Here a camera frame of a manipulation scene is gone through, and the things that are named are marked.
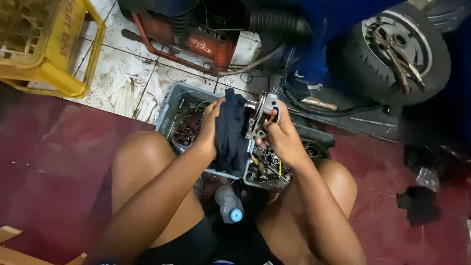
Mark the crumpled clear plastic bag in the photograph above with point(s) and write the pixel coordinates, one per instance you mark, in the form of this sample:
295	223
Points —
427	179

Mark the grey plastic parts tray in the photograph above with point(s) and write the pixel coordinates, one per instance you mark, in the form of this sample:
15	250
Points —
169	110

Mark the person's right leg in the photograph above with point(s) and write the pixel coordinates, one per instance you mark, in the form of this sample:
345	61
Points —
327	198

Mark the dark navy cloth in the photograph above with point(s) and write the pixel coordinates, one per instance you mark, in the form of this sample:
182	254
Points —
231	136

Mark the black rag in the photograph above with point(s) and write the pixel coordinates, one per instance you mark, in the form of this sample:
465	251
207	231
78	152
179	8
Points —
419	204

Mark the black scooter wheel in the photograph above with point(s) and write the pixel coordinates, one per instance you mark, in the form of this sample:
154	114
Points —
393	55

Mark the person's right hand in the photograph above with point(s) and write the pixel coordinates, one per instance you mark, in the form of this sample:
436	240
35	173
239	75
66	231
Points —
285	141

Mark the grey metal engine part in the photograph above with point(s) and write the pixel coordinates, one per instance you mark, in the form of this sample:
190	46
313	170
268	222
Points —
263	114

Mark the person's left fingers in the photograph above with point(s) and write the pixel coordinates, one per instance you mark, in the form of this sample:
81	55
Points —
217	106

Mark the black round metal part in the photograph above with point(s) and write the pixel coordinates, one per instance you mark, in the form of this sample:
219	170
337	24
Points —
315	149

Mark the red metal machine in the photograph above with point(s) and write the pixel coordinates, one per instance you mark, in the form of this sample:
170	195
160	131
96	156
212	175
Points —
206	44

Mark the wooden stool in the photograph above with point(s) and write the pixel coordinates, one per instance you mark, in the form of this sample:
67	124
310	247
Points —
11	250

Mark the person's left hand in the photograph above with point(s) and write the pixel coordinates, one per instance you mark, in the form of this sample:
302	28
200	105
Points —
208	130

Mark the black shorts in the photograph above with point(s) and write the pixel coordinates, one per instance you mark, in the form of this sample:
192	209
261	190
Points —
206	246

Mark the heap of small metal parts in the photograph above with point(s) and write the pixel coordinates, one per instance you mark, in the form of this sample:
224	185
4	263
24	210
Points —
189	123

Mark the person's leg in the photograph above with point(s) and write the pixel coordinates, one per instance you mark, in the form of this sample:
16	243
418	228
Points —
147	176
327	198

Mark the person's left leg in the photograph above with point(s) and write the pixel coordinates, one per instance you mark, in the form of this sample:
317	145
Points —
147	176

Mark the blue scooter body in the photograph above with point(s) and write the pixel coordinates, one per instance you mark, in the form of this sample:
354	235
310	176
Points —
331	40

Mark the clear bottle with blue cap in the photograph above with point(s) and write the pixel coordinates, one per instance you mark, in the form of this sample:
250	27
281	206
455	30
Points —
229	204

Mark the yellow plastic crate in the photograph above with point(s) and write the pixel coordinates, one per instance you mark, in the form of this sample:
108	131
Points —
55	55

